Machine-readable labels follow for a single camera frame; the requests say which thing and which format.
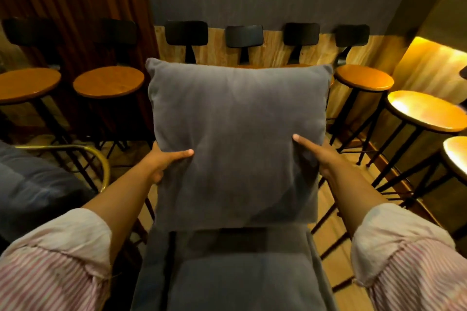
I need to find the person's right hand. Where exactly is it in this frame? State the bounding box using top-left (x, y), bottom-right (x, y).
top-left (293, 134), bottom-right (342, 179)

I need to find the person's left hand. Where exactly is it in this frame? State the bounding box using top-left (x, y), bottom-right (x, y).
top-left (143, 142), bottom-right (195, 184)

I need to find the grey square cushion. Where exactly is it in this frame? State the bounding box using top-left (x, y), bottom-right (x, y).
top-left (145, 58), bottom-right (334, 233)

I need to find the person's right forearm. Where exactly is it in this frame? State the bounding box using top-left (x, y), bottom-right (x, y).
top-left (320, 157), bottom-right (389, 239)

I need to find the person's left forearm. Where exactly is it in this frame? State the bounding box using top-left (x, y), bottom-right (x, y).
top-left (82, 156), bottom-right (161, 261)

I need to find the row of wooden bar stools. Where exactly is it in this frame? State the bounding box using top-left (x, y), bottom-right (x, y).
top-left (0, 17), bottom-right (467, 293)

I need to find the grey upholstered armchair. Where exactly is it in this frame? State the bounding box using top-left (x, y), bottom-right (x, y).
top-left (130, 225), bottom-right (339, 311)

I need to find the pink striped right shirt sleeve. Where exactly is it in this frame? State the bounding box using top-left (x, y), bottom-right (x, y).
top-left (350, 203), bottom-right (467, 311)

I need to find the pink striped shirt sleeve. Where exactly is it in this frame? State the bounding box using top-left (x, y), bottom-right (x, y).
top-left (0, 208), bottom-right (113, 311)
top-left (350, 203), bottom-right (467, 311)

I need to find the pink striped left shirt sleeve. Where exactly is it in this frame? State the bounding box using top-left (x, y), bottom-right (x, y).
top-left (0, 208), bottom-right (113, 311)

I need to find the grey armchair with gold frame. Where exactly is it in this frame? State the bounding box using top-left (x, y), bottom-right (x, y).
top-left (0, 140), bottom-right (111, 244)

